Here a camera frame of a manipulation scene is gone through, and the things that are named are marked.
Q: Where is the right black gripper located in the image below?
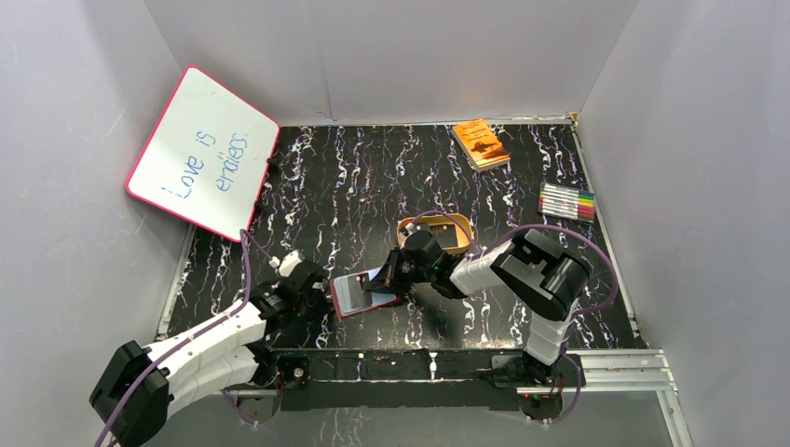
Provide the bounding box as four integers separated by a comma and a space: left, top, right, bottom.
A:
366, 248, 434, 295

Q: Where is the red card holder wallet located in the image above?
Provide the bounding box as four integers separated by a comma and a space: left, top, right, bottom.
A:
330, 268, 402, 318

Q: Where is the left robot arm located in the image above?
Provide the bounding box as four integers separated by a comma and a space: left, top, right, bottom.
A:
89, 251, 328, 446

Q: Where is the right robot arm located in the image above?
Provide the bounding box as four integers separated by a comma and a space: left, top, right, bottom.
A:
356, 229, 591, 386

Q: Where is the gold oval tray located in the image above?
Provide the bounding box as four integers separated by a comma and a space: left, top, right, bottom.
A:
414, 211, 474, 254

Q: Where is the orange book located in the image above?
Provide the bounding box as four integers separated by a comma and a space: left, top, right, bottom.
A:
451, 119, 511, 172

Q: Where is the pack of coloured markers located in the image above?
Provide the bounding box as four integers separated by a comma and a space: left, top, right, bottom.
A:
538, 183, 596, 224

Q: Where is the pink framed whiteboard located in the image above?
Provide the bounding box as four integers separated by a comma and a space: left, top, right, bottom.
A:
126, 66, 280, 242

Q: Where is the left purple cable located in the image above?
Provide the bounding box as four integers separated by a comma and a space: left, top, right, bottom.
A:
92, 228, 285, 447

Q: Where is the purple cable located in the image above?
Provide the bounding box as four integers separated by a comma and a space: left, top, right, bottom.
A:
92, 228, 285, 447
403, 210, 620, 424

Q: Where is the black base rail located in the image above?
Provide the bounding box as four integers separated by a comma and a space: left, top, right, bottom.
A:
219, 348, 584, 413

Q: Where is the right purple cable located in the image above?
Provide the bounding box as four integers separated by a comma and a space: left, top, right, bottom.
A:
403, 210, 620, 424

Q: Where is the aluminium frame rail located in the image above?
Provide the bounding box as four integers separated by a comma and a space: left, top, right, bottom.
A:
571, 349, 677, 392

